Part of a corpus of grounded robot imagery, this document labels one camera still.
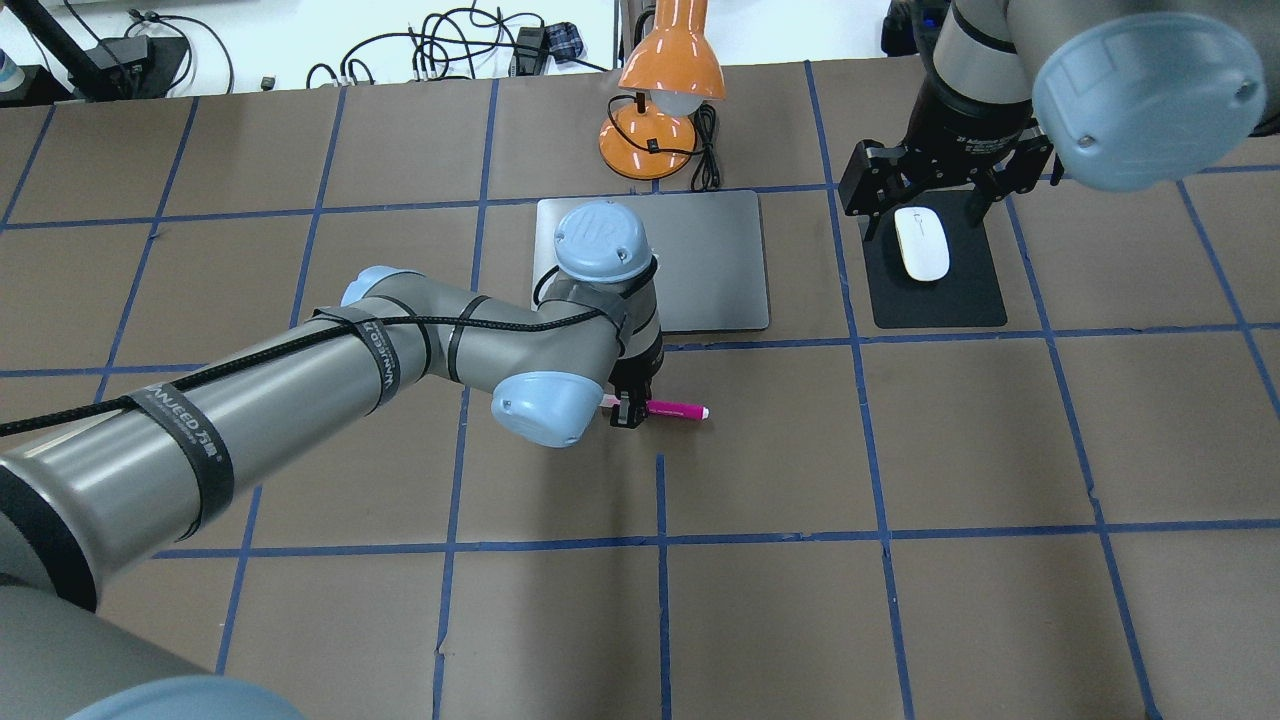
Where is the pink marker pen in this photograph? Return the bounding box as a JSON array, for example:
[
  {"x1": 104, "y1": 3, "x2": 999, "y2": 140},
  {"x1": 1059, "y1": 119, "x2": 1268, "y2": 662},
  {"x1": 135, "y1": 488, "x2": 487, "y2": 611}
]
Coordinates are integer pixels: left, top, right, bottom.
[{"x1": 645, "y1": 398, "x2": 710, "y2": 421}]

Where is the black mousepad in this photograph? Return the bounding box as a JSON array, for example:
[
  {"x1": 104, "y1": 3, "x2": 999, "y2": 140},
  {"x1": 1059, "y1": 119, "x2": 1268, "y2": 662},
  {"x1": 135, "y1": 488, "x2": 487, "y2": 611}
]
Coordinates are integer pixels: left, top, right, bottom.
[{"x1": 863, "y1": 190, "x2": 1009, "y2": 331}]

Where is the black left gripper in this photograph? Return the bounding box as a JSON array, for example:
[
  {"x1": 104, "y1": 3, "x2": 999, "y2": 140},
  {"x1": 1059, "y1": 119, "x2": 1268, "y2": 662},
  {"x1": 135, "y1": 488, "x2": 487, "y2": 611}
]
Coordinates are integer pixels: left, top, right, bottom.
[{"x1": 608, "y1": 331, "x2": 664, "y2": 429}]

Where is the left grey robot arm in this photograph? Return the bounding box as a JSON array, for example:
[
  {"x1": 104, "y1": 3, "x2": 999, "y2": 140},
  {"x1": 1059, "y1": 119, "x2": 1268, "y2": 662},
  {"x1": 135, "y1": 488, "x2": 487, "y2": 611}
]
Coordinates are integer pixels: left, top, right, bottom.
[{"x1": 1, "y1": 201, "x2": 660, "y2": 719}]

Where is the grey closed laptop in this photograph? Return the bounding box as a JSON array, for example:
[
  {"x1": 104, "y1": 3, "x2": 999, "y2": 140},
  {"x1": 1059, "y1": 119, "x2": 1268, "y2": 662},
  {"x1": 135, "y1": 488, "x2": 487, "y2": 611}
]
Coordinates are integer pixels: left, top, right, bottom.
[{"x1": 531, "y1": 191, "x2": 771, "y2": 333}]

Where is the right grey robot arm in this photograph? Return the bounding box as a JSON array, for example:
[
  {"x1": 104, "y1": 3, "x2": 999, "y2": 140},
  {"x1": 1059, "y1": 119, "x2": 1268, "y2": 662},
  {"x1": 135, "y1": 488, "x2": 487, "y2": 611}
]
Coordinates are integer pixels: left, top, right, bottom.
[{"x1": 838, "y1": 1, "x2": 1279, "y2": 225}]

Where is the black lamp cable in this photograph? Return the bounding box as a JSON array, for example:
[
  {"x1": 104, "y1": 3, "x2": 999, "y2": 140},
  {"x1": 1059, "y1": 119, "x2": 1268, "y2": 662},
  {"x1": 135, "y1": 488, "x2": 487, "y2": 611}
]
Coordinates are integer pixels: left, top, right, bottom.
[{"x1": 690, "y1": 104, "x2": 723, "y2": 193}]

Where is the white computer mouse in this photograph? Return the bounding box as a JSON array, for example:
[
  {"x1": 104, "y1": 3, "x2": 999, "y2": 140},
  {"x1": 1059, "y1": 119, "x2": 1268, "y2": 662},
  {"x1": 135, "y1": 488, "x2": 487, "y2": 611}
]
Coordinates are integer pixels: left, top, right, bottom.
[{"x1": 893, "y1": 206, "x2": 951, "y2": 282}]

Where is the orange desk lamp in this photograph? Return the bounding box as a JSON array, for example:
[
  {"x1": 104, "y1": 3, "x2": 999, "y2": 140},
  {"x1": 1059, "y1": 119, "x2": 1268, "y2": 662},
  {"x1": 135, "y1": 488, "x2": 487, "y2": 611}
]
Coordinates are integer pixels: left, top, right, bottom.
[{"x1": 596, "y1": 1, "x2": 726, "y2": 192}]

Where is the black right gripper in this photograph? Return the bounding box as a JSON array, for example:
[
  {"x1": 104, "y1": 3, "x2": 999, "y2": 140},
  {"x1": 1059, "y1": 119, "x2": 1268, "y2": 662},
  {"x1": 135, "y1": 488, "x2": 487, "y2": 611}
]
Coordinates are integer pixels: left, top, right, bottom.
[{"x1": 838, "y1": 95, "x2": 1053, "y2": 242}]

